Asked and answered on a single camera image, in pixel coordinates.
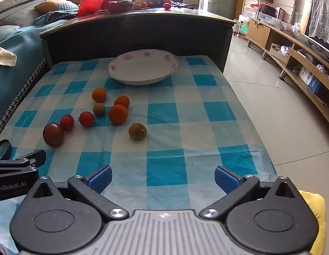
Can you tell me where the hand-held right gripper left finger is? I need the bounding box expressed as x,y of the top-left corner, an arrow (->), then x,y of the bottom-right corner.
29,165 -> 129,221

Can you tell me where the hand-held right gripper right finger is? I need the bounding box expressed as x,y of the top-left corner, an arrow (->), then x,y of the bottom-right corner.
199,166 -> 300,220

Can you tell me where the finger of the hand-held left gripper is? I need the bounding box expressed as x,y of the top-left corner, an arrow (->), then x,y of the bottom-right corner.
5,149 -> 46,176

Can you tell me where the large dark red tomato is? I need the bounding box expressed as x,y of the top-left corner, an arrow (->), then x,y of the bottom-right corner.
43,123 -> 65,147

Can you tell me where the yellow-brown round fruit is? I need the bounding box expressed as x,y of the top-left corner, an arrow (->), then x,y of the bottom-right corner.
128,123 -> 147,140
93,103 -> 106,117

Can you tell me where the orange mandarin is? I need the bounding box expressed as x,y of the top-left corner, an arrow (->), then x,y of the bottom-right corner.
108,104 -> 128,125
92,88 -> 107,103
114,96 -> 130,109

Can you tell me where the white floral bowl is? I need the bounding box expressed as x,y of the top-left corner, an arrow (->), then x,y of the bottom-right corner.
106,49 -> 180,85

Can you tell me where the blue checked tablecloth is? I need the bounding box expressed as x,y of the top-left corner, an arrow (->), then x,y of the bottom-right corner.
0,54 -> 277,255

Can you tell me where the yellow cloth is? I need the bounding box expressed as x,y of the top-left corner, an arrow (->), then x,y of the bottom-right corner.
298,190 -> 326,251

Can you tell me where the blue box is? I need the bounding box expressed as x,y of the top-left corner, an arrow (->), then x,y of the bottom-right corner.
307,76 -> 321,94

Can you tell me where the white box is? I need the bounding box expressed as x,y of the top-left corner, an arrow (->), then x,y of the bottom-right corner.
298,66 -> 312,83

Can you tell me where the dark patterned cushion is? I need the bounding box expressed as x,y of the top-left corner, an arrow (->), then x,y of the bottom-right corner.
46,1 -> 80,23

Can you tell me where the wooden TV cabinet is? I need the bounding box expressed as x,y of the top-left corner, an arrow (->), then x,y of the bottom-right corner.
246,17 -> 329,130

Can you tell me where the grey sofa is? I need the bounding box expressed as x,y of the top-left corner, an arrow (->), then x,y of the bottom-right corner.
0,0 -> 84,27

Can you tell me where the yellow-brown cushion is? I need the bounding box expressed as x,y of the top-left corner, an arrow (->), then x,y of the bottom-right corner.
34,0 -> 64,13

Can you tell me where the black television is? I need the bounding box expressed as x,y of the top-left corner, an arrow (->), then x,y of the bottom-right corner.
304,33 -> 329,59

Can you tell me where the dark red bag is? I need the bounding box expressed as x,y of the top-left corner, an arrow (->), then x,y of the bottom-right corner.
101,0 -> 135,13

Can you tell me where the white lace cloth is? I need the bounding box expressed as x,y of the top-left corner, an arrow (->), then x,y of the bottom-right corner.
308,0 -> 329,50

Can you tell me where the white wire rack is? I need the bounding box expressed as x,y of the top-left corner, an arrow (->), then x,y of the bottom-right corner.
237,0 -> 262,37

